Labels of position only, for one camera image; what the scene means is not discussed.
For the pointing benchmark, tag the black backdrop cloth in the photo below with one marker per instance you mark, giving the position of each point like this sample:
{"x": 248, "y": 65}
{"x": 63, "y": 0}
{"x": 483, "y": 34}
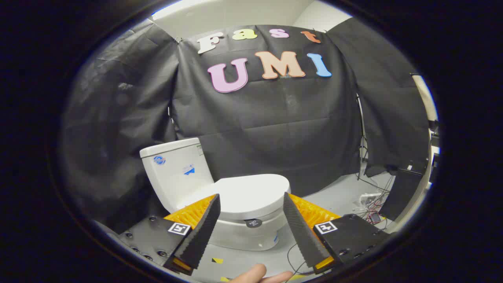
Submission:
{"x": 275, "y": 129}

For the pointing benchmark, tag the white ceramic toilet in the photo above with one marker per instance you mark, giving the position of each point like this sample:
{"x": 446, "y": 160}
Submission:
{"x": 177, "y": 173}

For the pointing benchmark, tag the black box panel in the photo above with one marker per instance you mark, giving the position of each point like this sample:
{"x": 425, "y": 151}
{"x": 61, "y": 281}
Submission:
{"x": 402, "y": 192}

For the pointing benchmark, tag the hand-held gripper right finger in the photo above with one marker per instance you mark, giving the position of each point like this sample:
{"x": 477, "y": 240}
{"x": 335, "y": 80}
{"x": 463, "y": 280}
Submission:
{"x": 300, "y": 228}

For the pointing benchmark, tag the white toilet lid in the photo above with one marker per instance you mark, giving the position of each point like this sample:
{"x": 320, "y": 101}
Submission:
{"x": 251, "y": 194}

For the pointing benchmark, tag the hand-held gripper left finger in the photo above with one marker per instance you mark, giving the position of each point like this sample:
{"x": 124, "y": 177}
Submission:
{"x": 204, "y": 228}

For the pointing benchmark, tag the small black device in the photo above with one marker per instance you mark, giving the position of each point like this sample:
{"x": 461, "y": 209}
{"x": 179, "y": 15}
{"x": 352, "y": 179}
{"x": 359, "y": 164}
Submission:
{"x": 375, "y": 217}

